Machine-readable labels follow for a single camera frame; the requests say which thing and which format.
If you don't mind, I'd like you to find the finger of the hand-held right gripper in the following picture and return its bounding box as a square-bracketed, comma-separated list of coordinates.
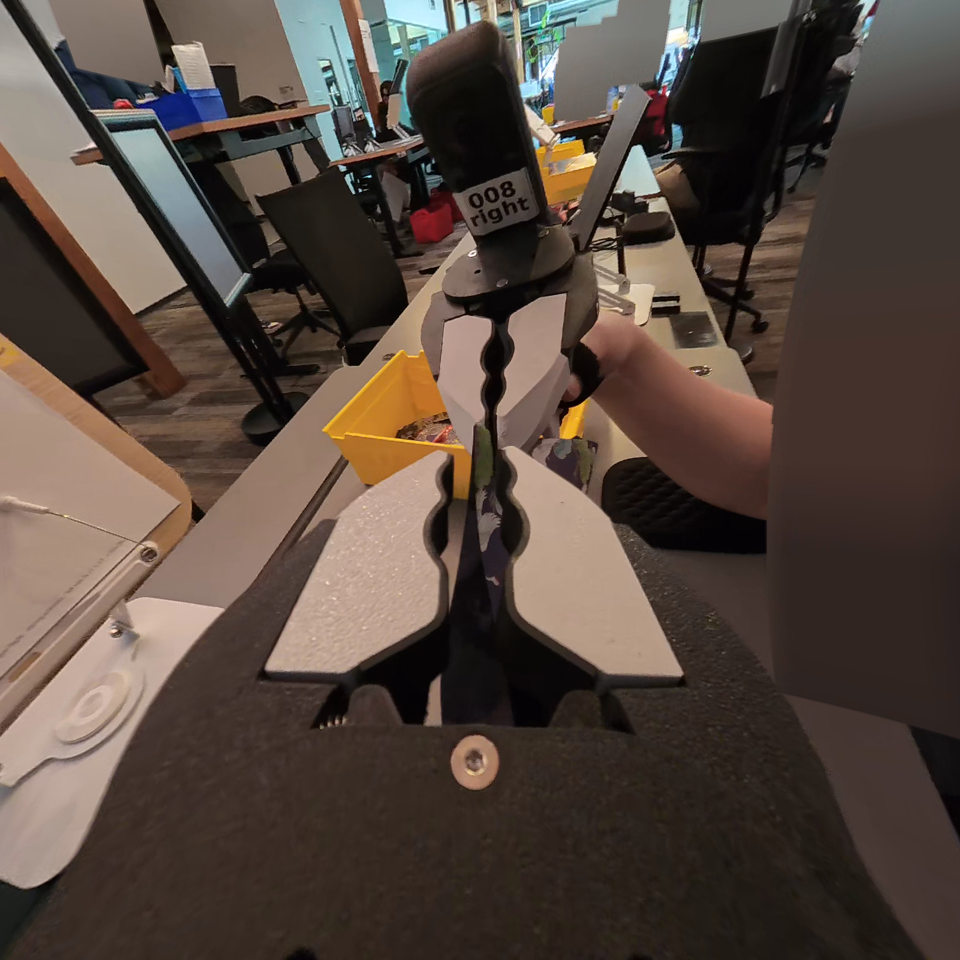
[489, 292, 570, 450]
[437, 317, 502, 450]

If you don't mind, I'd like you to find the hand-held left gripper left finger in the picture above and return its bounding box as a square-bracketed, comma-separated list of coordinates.
[263, 450, 457, 687]

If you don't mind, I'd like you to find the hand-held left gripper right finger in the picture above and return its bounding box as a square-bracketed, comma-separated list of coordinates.
[499, 446, 686, 689]

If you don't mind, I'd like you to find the patterned origami paper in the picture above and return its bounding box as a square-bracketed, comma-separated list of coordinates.
[441, 422, 601, 727]

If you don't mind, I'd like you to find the person's right forearm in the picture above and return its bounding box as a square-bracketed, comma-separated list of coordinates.
[607, 337, 775, 520]

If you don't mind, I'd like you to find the person's right hand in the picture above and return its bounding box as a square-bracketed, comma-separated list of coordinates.
[561, 313, 666, 426]

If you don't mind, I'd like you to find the stack of origami papers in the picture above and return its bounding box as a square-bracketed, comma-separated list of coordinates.
[393, 411, 464, 446]

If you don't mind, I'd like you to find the yellow plastic bin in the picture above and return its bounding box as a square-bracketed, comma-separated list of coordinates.
[322, 348, 591, 501]
[540, 141, 597, 205]

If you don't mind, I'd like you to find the red bag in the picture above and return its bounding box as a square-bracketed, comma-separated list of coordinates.
[408, 191, 466, 245]

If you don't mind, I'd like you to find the black tilted board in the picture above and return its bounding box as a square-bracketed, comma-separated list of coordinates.
[576, 82, 652, 252]

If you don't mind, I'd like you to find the black office chair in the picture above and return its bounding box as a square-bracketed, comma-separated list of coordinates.
[663, 26, 834, 354]
[255, 166, 411, 369]

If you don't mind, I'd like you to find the wooden standing desk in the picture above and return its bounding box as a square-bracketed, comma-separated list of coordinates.
[71, 103, 333, 168]

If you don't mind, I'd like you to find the wooden instruction board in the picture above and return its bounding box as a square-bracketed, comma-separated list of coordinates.
[0, 333, 195, 541]

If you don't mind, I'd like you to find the blue storage box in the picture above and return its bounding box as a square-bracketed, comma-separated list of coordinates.
[138, 86, 228, 130]

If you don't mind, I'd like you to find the white plastic container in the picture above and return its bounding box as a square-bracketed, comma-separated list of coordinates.
[171, 41, 215, 91]

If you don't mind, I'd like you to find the grey framed panel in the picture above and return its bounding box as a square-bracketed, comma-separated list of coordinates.
[90, 108, 254, 310]

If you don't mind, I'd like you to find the printed instruction sheet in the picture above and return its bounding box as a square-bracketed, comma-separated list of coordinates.
[0, 367, 185, 680]

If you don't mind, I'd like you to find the black framed screen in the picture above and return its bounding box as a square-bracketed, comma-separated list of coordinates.
[0, 176, 151, 399]

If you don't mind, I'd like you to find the thin wire with white tip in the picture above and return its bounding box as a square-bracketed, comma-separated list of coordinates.
[0, 495, 155, 556]

